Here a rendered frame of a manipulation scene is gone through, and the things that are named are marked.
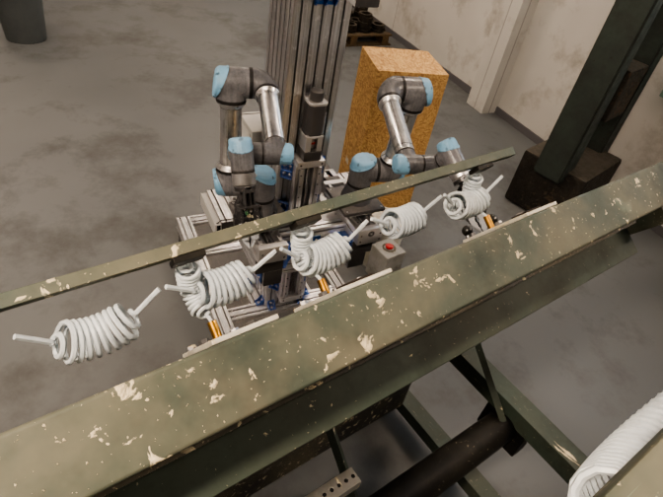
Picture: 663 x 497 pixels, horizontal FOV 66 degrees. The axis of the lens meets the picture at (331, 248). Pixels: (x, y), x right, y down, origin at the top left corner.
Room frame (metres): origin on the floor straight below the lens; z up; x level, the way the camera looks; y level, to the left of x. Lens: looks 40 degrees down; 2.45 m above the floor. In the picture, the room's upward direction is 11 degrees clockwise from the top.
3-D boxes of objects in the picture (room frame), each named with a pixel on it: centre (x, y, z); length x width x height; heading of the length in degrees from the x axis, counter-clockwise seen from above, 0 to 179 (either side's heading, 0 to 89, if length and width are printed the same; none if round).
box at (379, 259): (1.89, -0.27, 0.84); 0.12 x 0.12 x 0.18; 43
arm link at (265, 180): (1.82, 0.36, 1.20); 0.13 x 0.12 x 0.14; 109
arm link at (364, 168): (2.09, -0.07, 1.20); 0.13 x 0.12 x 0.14; 111
